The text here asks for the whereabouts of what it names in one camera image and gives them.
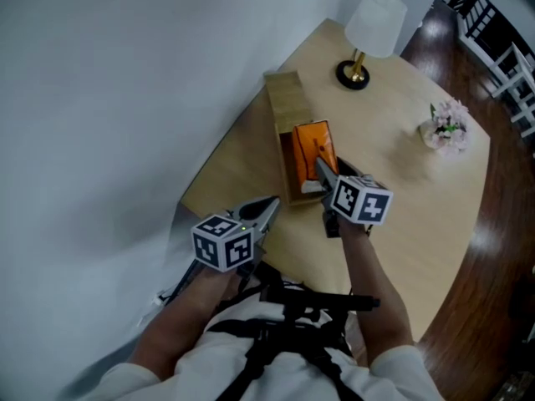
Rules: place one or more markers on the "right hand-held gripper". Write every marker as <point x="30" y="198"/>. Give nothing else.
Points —
<point x="363" y="203"/>

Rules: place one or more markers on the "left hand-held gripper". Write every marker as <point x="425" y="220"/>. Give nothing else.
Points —
<point x="221" y="245"/>

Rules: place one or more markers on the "orange box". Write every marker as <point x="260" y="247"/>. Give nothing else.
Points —
<point x="313" y="140"/>

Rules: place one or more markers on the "wooden box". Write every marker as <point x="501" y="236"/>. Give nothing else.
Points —
<point x="288" y="94"/>

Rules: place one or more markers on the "person's left forearm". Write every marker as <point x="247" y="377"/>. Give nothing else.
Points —
<point x="184" y="320"/>

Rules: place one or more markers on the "person's right forearm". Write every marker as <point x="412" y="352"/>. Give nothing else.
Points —
<point x="368" y="286"/>

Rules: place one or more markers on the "black chest-mounted device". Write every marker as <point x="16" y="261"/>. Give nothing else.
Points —
<point x="326" y="301"/>

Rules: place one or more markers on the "pink flowers in white vase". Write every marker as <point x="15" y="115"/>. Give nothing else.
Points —
<point x="447" y="128"/>

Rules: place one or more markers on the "black chest harness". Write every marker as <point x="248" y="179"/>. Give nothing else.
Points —
<point x="255" y="361"/>

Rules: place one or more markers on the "person's white shirt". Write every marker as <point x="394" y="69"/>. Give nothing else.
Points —
<point x="292" y="374"/>

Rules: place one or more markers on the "white shade brass table lamp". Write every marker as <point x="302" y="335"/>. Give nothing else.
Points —
<point x="376" y="19"/>

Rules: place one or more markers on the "white cabinet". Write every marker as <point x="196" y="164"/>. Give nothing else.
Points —
<point x="420" y="2"/>

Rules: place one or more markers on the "black railing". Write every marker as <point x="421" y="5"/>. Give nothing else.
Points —
<point x="476" y="15"/>

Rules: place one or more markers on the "white side table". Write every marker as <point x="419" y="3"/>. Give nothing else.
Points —
<point x="514" y="57"/>

